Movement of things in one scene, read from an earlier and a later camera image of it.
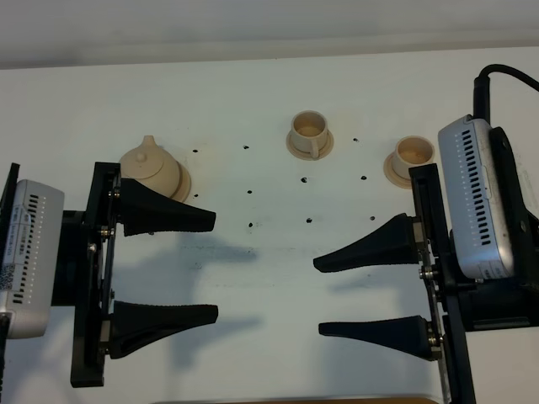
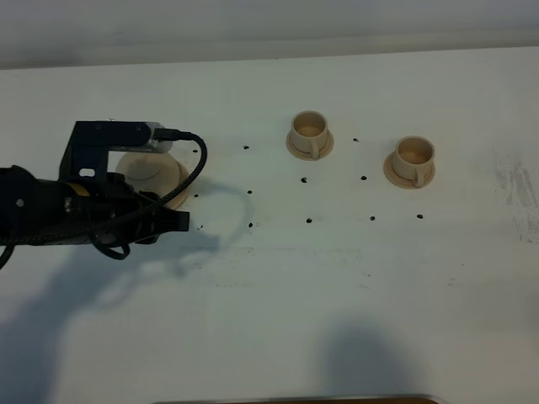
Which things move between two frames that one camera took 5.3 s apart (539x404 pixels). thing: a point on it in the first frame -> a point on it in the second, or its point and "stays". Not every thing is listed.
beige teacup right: [412, 151] stays
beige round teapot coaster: [184, 185] stays
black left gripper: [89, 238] -> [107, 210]
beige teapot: [153, 167] stays
